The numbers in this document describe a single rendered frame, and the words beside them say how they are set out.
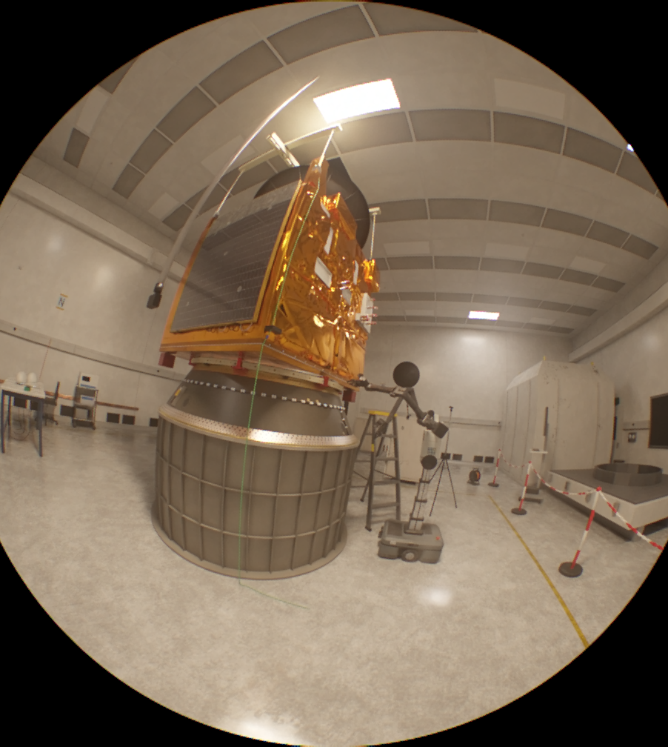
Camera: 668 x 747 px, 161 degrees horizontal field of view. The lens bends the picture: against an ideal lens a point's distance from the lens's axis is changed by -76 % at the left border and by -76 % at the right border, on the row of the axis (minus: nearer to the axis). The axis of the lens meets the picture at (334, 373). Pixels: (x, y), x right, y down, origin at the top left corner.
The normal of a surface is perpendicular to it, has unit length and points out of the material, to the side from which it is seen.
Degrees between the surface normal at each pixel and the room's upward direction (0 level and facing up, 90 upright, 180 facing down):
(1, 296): 90
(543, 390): 90
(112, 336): 90
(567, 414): 90
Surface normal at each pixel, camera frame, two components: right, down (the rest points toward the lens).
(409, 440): -0.39, -0.20
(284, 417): 0.47, -0.52
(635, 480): -0.83, -0.20
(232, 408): 0.14, -0.58
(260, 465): 0.35, -0.10
